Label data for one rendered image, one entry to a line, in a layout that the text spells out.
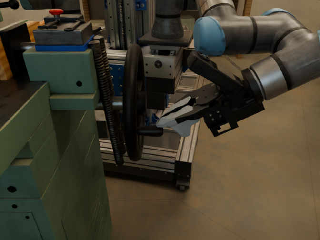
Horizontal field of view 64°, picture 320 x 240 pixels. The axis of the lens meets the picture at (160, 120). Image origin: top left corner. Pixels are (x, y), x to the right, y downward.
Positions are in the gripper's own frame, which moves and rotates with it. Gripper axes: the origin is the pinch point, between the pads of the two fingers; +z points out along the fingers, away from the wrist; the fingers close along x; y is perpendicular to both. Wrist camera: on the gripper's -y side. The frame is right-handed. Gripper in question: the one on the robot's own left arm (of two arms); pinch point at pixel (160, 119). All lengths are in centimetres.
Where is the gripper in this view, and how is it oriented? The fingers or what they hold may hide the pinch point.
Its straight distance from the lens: 53.5
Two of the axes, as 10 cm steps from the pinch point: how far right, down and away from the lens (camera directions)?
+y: 5.0, 7.4, 4.5
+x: 0.1, -5.3, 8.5
